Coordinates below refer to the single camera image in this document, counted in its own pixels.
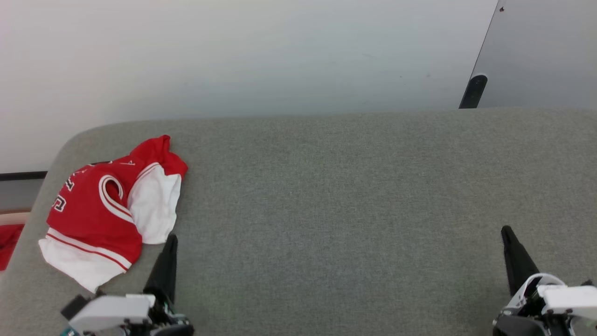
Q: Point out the left wrist white camera bracket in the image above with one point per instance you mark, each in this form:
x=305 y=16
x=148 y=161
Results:
x=112 y=311

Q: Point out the wrist white camera bracket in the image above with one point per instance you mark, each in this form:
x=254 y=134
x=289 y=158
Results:
x=112 y=311
x=570 y=298

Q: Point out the beige laundry basket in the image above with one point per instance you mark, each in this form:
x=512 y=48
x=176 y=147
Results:
x=14 y=218

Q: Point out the red and white jersey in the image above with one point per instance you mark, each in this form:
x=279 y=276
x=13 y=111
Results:
x=93 y=210

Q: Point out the red cloth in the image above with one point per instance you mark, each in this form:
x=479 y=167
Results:
x=8 y=245

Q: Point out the black baseboard strip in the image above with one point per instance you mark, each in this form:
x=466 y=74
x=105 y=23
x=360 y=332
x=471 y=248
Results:
x=23 y=176

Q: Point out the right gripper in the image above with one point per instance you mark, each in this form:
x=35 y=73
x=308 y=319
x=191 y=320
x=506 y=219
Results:
x=517 y=325

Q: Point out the left wrist teal connector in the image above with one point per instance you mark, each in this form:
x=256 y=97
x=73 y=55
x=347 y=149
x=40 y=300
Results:
x=68 y=332

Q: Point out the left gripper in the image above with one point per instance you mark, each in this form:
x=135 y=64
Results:
x=170 y=323

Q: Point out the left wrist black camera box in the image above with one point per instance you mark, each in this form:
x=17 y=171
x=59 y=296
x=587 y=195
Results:
x=74 y=306

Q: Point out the right wrist white camera bracket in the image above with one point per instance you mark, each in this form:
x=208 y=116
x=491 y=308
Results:
x=570 y=298

